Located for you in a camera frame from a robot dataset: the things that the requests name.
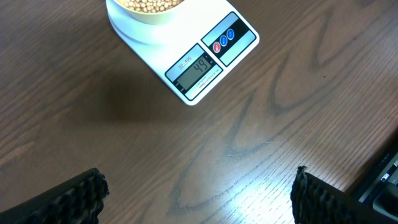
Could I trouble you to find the soybeans in bowl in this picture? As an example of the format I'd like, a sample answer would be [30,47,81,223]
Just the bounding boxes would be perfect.
[117,0,183,13]

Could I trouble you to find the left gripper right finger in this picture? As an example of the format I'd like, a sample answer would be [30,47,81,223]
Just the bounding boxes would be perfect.
[290,166,397,224]

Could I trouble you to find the pale yellow bowl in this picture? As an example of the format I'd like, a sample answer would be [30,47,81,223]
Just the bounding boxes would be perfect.
[114,0,190,24]

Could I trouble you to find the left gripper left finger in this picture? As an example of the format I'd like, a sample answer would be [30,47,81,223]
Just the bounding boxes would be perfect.
[1,168,109,224]

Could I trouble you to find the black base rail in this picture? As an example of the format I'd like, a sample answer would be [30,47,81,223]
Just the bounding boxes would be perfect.
[351,152,397,221]

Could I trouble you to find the white digital kitchen scale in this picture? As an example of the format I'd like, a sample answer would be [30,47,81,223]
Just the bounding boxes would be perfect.
[106,0,260,106]

